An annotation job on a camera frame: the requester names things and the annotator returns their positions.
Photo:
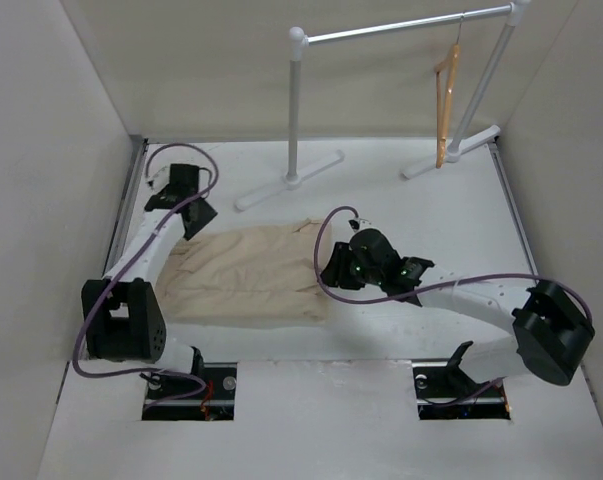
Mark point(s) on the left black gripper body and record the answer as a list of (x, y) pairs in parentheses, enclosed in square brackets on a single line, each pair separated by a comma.
[(205, 215)]

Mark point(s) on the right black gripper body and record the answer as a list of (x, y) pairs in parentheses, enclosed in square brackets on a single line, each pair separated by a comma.
[(348, 272)]

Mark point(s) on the beige trousers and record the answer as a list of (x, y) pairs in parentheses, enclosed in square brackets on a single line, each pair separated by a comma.
[(254, 277)]

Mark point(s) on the wooden clothes hanger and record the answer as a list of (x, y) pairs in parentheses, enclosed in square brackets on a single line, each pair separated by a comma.
[(445, 77)]

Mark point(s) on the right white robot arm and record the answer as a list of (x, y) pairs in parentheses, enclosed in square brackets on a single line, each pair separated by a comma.
[(547, 335)]

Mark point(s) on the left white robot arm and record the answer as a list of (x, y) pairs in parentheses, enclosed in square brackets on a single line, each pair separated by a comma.
[(123, 320)]

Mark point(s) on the white and silver clothes rack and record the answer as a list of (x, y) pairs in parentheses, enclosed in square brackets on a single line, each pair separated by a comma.
[(380, 80)]

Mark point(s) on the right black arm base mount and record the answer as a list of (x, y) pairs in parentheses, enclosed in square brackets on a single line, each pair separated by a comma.
[(445, 392)]

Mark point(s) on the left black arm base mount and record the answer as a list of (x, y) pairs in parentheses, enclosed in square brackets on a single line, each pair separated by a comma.
[(179, 399)]

